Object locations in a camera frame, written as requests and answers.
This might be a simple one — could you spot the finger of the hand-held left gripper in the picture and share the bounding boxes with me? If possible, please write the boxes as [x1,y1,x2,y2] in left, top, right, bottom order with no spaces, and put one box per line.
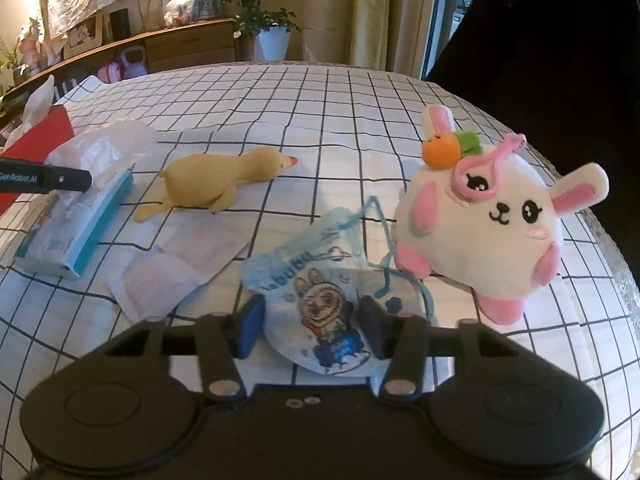
[0,156,94,194]

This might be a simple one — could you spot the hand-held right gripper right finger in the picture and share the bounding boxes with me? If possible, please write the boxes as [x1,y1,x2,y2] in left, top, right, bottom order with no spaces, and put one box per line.
[359,294,534,400]

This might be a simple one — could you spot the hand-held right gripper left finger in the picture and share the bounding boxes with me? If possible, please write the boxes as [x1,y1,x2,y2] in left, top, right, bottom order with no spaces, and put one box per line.
[102,294,266,401]

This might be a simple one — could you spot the red tin box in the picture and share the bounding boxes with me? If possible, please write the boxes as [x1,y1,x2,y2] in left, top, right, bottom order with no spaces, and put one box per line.
[0,105,75,219]

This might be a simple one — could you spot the clear plastic bag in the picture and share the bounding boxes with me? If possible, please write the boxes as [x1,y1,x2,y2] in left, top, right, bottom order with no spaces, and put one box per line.
[46,119,160,214]

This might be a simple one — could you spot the teal and white box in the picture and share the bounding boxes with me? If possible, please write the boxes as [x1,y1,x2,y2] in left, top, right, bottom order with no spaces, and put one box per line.
[12,167,135,281]

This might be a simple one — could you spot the blue printed face mask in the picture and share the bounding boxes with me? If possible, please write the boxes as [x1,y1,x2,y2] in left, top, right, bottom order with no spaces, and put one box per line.
[239,195,436,379]

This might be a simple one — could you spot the white cloth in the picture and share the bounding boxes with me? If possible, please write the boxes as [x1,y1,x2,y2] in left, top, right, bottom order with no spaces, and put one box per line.
[2,74,57,149]

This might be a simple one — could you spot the white paper sheet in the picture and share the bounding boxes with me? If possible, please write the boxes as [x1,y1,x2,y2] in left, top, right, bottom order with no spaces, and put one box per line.
[109,207,251,322]

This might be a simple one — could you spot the purple kettlebell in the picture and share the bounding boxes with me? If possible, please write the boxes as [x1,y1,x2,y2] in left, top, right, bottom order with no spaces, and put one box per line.
[117,46,150,80]

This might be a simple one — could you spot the yellow duck toy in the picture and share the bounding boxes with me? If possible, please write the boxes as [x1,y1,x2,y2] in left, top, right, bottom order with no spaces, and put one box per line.
[134,147,300,224]

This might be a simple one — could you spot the black speaker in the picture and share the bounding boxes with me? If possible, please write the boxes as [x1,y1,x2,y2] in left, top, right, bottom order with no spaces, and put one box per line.
[109,7,130,39]

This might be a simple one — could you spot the white pink bunny plush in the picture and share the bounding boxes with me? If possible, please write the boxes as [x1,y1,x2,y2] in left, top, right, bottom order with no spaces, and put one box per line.
[391,104,611,326]

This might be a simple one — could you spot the wooden cabinet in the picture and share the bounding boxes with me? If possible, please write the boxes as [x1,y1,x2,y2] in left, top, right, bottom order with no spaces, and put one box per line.
[0,17,239,112]

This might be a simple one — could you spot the pink wrapped bouquet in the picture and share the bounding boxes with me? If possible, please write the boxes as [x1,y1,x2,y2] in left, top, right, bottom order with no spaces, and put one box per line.
[164,0,196,27]

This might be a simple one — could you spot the checked white tablecloth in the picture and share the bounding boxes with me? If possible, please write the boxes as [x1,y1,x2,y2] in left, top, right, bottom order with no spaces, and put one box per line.
[0,60,637,480]

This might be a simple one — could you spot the white planter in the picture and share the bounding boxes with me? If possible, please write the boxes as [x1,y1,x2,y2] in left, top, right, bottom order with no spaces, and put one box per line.
[252,27,294,63]

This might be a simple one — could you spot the green potted plant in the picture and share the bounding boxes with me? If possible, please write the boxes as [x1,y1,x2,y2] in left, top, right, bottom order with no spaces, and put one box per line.
[200,0,302,44]

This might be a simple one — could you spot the yellow curtain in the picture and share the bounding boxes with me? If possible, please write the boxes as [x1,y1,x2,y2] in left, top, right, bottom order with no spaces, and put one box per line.
[300,0,442,79]

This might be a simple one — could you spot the black cloth covered chair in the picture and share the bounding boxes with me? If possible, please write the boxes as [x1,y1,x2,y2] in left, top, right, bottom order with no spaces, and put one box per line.
[425,0,640,202]

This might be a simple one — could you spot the white picture frame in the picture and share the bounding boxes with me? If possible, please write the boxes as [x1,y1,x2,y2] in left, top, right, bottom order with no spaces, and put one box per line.
[62,15,104,59]

